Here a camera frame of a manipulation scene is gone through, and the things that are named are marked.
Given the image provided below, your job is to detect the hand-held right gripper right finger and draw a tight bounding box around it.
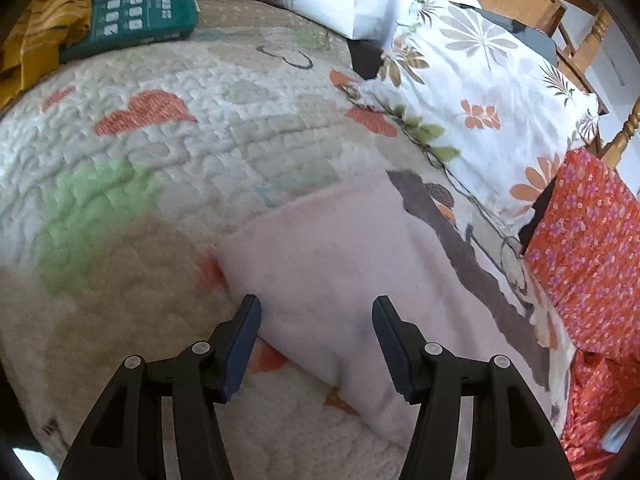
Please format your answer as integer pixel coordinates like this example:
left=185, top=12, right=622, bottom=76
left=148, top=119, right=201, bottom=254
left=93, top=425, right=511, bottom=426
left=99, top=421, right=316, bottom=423
left=371, top=296, right=576, bottom=480

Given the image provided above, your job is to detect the quilted heart pattern bedspread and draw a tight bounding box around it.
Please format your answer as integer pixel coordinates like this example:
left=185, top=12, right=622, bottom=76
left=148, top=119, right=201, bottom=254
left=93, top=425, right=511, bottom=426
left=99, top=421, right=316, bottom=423
left=0, top=0, right=576, bottom=480

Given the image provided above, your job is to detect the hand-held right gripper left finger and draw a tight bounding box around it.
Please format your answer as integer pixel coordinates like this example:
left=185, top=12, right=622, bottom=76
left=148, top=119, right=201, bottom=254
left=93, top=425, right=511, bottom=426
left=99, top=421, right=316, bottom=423
left=57, top=294, right=262, bottom=480

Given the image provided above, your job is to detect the cream printed sheet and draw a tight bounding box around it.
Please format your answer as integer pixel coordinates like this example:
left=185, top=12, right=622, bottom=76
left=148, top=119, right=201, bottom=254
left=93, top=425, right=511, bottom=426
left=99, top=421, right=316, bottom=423
left=415, top=180, right=576, bottom=426

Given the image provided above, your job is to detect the pale pink small cloth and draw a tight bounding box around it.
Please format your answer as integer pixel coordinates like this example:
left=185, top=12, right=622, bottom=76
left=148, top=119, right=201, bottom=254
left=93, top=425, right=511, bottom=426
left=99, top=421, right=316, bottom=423
left=215, top=170, right=553, bottom=453

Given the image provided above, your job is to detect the black object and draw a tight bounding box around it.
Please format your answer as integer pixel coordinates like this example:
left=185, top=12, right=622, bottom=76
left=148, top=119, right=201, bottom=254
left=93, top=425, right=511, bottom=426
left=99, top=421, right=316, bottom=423
left=347, top=39, right=386, bottom=81

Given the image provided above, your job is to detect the yellow striped garment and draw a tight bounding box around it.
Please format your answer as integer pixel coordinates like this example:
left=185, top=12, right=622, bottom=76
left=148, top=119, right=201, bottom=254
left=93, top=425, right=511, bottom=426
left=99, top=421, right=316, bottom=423
left=0, top=0, right=101, bottom=106

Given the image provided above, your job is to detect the green printed package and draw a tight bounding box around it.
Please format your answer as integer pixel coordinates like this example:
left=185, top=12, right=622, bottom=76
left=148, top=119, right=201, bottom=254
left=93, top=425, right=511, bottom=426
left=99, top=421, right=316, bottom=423
left=57, top=0, right=198, bottom=63

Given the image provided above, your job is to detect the red floral cloth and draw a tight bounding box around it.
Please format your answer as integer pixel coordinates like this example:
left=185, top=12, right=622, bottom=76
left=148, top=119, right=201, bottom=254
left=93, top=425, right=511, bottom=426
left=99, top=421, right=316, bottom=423
left=520, top=150, right=640, bottom=480

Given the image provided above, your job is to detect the white floral pillow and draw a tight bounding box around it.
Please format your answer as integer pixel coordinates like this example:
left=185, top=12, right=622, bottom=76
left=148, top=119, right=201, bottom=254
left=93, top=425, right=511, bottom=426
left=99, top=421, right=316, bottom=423
left=350, top=0, right=601, bottom=221

